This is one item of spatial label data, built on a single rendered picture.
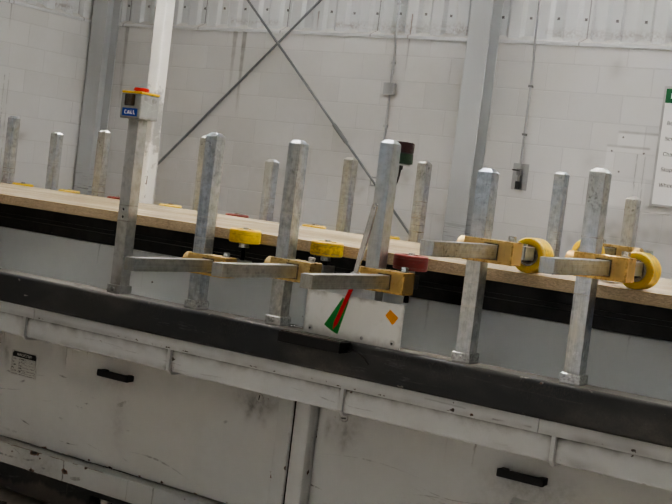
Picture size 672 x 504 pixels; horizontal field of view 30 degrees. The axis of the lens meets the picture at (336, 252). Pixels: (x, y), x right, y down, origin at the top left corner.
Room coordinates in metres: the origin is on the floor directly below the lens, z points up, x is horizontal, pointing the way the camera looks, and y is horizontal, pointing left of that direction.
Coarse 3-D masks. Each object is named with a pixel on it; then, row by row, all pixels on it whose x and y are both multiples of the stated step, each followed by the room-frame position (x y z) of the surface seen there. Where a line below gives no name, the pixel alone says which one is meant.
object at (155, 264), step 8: (128, 256) 2.83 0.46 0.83; (128, 264) 2.81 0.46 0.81; (136, 264) 2.81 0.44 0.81; (144, 264) 2.83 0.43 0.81; (152, 264) 2.86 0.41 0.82; (160, 264) 2.88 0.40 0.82; (168, 264) 2.90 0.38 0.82; (176, 264) 2.93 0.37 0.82; (184, 264) 2.95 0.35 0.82; (192, 264) 2.98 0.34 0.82; (200, 264) 3.00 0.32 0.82; (208, 264) 3.03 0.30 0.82
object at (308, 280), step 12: (312, 276) 2.51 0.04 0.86; (324, 276) 2.55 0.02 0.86; (336, 276) 2.58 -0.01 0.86; (348, 276) 2.62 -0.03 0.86; (360, 276) 2.66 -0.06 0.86; (372, 276) 2.70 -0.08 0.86; (384, 276) 2.75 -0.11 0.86; (312, 288) 2.51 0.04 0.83; (324, 288) 2.55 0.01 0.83; (336, 288) 2.59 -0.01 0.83; (348, 288) 2.63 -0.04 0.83; (360, 288) 2.67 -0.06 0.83; (372, 288) 2.71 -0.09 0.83; (384, 288) 2.75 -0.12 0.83
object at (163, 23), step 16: (160, 0) 4.47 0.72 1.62; (160, 16) 4.47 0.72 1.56; (160, 32) 4.46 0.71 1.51; (160, 48) 4.46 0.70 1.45; (160, 64) 4.46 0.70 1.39; (160, 80) 4.47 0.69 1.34; (160, 96) 4.48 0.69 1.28; (160, 112) 4.49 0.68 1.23; (160, 128) 4.49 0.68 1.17; (144, 160) 4.47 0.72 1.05; (144, 176) 4.46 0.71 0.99; (144, 192) 4.46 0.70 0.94
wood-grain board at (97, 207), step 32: (0, 192) 3.81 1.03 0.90; (32, 192) 4.15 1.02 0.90; (64, 192) 4.56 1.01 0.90; (160, 224) 3.37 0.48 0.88; (192, 224) 3.31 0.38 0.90; (224, 224) 3.45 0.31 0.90; (256, 224) 3.73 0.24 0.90; (352, 256) 3.03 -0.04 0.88; (544, 288) 2.76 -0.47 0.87; (608, 288) 2.68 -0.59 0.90
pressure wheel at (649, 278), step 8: (632, 256) 2.67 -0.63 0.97; (640, 256) 2.66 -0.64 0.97; (648, 256) 2.66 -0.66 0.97; (648, 264) 2.65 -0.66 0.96; (656, 264) 2.67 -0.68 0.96; (648, 272) 2.65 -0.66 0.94; (656, 272) 2.66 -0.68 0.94; (640, 280) 2.66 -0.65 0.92; (648, 280) 2.65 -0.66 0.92; (656, 280) 2.67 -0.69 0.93; (632, 288) 2.66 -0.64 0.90; (640, 288) 2.66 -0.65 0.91; (648, 288) 2.69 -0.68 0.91
